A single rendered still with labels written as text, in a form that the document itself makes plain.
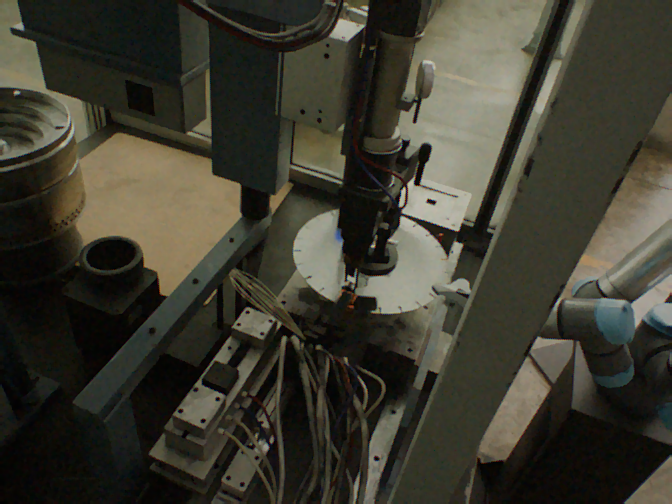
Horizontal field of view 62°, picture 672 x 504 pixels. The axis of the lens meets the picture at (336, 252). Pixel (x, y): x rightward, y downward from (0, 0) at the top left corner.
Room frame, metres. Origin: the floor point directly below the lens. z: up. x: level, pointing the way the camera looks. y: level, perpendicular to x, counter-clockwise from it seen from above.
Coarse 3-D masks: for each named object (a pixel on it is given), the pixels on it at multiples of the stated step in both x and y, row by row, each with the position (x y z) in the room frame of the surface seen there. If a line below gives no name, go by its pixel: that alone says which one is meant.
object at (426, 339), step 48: (384, 48) 0.72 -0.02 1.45; (384, 96) 0.72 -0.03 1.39; (288, 288) 0.86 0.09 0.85; (288, 336) 0.80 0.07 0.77; (336, 336) 0.71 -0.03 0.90; (432, 336) 0.66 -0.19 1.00; (336, 384) 0.65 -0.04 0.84; (432, 384) 0.73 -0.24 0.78; (288, 432) 0.58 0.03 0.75; (384, 432) 0.61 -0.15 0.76; (288, 480) 0.49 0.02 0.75; (384, 480) 0.50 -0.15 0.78
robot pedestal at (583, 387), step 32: (576, 352) 0.91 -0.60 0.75; (576, 384) 0.82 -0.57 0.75; (544, 416) 0.88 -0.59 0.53; (576, 416) 0.76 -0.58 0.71; (608, 416) 0.74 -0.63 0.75; (640, 416) 0.76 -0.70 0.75; (544, 448) 0.77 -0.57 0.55; (576, 448) 0.74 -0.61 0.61; (608, 448) 0.73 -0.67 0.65; (640, 448) 0.72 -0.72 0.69; (480, 480) 0.97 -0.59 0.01; (512, 480) 0.82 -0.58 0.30; (544, 480) 0.75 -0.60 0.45; (576, 480) 0.73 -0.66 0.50; (608, 480) 0.72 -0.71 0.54; (640, 480) 0.70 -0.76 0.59
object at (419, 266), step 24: (336, 216) 1.01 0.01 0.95; (312, 240) 0.92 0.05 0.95; (336, 240) 0.93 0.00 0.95; (408, 240) 0.97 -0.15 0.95; (312, 264) 0.84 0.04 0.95; (336, 264) 0.86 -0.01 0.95; (408, 264) 0.89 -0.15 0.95; (432, 264) 0.90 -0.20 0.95; (336, 288) 0.79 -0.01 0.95; (360, 288) 0.80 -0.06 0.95; (384, 288) 0.81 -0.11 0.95; (408, 288) 0.82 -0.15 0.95; (432, 288) 0.83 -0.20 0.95; (384, 312) 0.74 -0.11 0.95
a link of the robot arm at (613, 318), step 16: (560, 304) 0.74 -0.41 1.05; (576, 304) 0.73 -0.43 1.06; (592, 304) 0.72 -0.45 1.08; (608, 304) 0.71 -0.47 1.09; (624, 304) 0.70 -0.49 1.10; (560, 320) 0.71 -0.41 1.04; (576, 320) 0.70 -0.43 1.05; (592, 320) 0.69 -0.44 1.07; (608, 320) 0.68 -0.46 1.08; (624, 320) 0.68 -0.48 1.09; (560, 336) 0.70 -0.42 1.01; (576, 336) 0.69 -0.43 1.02; (592, 336) 0.68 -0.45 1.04; (608, 336) 0.67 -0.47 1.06; (624, 336) 0.66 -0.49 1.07; (592, 352) 0.68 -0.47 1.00; (608, 352) 0.68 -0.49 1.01
